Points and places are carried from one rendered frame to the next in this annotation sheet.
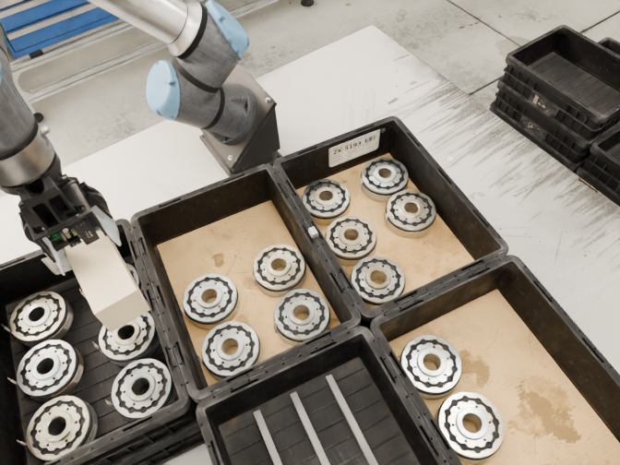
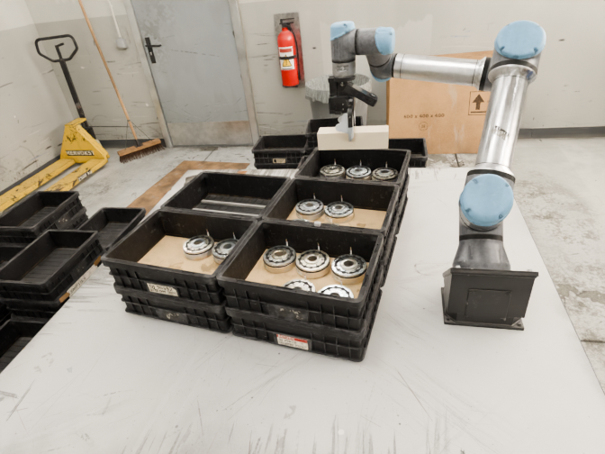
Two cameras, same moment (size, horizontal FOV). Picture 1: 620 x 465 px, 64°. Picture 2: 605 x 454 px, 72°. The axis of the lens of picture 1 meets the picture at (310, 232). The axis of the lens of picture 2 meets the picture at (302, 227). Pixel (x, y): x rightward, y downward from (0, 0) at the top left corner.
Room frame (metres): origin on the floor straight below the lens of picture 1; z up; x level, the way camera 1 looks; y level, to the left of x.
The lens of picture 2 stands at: (1.24, -0.78, 1.62)
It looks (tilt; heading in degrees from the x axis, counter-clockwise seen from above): 33 degrees down; 136
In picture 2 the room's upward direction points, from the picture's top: 7 degrees counter-clockwise
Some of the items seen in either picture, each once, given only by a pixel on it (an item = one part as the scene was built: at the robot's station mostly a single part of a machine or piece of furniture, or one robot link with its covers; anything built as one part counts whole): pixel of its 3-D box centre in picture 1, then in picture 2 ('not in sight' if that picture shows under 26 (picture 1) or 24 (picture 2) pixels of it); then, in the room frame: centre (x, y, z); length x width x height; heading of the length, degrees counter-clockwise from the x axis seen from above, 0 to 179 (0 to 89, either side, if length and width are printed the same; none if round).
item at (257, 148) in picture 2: not in sight; (284, 163); (-0.90, 1.21, 0.31); 0.40 x 0.30 x 0.34; 31
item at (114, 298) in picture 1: (92, 251); (353, 138); (0.42, 0.33, 1.08); 0.24 x 0.06 x 0.06; 31
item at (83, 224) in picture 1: (51, 200); (342, 94); (0.39, 0.31, 1.23); 0.09 x 0.08 x 0.12; 31
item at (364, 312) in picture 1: (382, 206); (302, 258); (0.58, -0.14, 0.92); 0.40 x 0.30 x 0.02; 22
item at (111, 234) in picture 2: not in sight; (114, 249); (-0.95, -0.16, 0.31); 0.40 x 0.30 x 0.34; 121
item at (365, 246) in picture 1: (351, 236); (312, 259); (0.55, -0.08, 0.86); 0.10 x 0.10 x 0.01
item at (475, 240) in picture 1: (380, 221); (304, 272); (0.58, -0.14, 0.87); 0.40 x 0.30 x 0.11; 22
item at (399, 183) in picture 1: (384, 174); (334, 298); (0.71, -0.17, 0.86); 0.10 x 0.10 x 0.01
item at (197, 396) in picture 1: (237, 267); (332, 204); (0.46, 0.13, 0.92); 0.40 x 0.30 x 0.02; 22
